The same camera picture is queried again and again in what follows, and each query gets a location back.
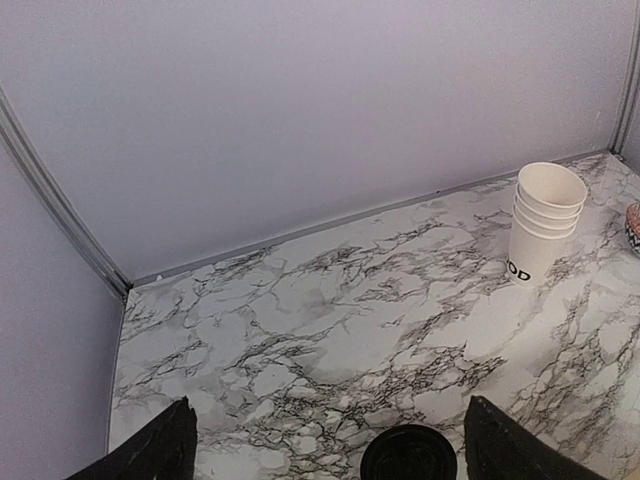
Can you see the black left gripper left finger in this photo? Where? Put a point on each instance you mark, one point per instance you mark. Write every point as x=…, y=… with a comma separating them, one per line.
x=165, y=448

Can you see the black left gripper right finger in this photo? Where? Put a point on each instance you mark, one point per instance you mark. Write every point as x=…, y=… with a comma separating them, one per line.
x=497, y=447

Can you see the stack of black cup lids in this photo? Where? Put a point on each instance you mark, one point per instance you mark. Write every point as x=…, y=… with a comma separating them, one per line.
x=409, y=452

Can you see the stack of white paper cups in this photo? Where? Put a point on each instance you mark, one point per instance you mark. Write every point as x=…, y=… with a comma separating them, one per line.
x=547, y=204

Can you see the patterned red blue bowl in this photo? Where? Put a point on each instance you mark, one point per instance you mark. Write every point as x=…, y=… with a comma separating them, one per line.
x=632, y=227

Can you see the right aluminium frame post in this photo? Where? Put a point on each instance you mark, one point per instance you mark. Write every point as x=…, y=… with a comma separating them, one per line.
x=627, y=104

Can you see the aluminium frame post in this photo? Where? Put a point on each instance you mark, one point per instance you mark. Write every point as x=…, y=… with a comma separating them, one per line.
x=23, y=153
x=627, y=104

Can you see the left aluminium frame post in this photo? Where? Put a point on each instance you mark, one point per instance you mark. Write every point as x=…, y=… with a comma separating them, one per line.
x=23, y=153

